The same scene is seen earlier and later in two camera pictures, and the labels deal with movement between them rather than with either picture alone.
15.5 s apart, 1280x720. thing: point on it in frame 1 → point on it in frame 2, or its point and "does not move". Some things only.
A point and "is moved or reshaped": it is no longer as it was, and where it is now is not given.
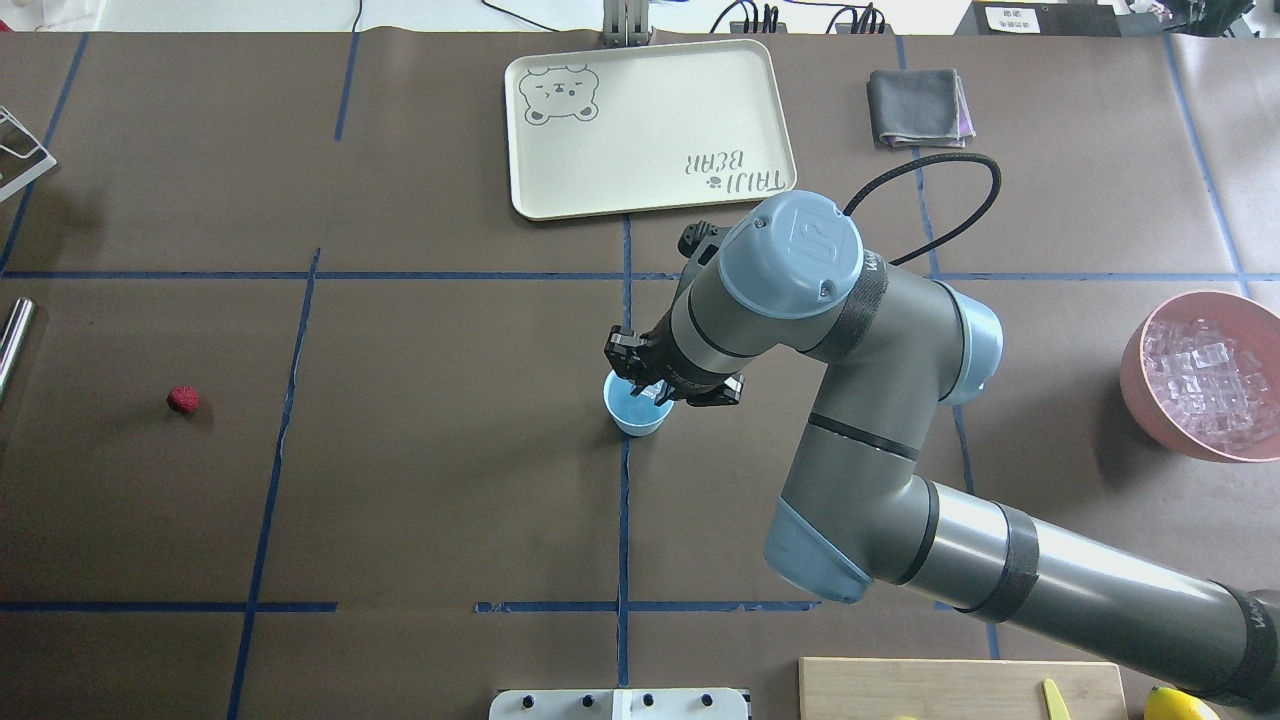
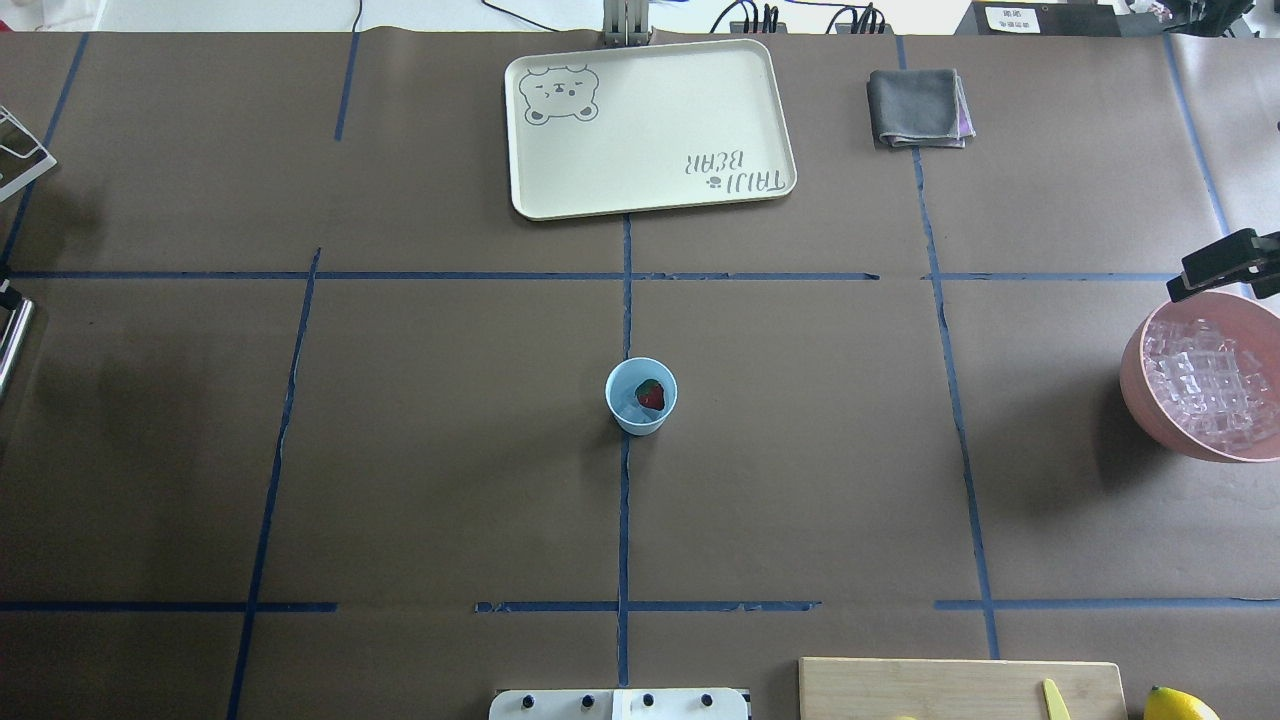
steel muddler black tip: (13, 338) does not move
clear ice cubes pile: (1202, 378) does not move
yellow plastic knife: (1057, 707) does not move
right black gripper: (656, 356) → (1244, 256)
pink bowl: (1201, 375) does not move
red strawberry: (184, 399) is moved or reshaped
